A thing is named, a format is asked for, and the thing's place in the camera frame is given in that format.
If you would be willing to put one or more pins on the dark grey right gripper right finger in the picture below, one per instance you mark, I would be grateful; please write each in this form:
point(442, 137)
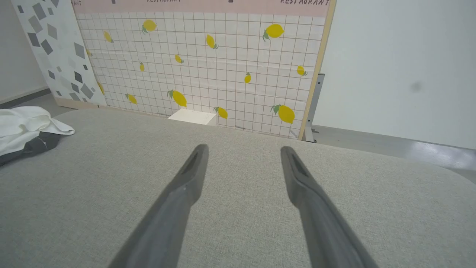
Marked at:
point(316, 216)

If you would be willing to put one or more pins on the grey terrazzo print board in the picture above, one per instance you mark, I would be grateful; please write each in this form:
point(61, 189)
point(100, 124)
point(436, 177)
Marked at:
point(55, 44)

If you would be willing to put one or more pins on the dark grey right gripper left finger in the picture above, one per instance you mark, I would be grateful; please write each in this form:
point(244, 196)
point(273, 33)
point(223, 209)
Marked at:
point(178, 208)

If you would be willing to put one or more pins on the grey metal board bracket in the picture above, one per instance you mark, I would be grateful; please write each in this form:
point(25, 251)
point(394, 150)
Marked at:
point(312, 108)

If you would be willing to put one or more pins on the white box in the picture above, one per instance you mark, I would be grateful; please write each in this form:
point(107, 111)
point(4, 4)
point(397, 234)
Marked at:
point(191, 116)

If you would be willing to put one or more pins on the lemon print grid backdrop board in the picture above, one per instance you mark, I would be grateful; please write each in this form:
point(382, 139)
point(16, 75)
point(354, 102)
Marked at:
point(223, 56)

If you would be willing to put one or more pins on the white and black raglan shirt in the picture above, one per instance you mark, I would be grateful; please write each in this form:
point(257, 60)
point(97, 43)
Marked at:
point(22, 123)

